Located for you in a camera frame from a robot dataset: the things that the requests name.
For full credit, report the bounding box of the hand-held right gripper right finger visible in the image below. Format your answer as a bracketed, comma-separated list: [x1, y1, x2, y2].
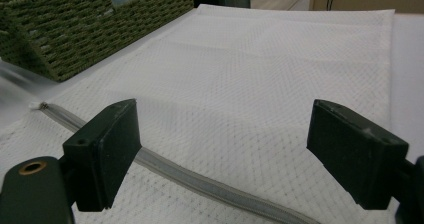
[306, 98, 410, 211]

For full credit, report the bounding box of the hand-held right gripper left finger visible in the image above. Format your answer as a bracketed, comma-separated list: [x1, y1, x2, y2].
[59, 98, 143, 213]

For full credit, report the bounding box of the green woven basket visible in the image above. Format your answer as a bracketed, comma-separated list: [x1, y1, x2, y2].
[0, 0, 195, 83]

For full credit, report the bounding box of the white mesh laundry bag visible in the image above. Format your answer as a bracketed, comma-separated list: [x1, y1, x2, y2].
[0, 3, 396, 224]

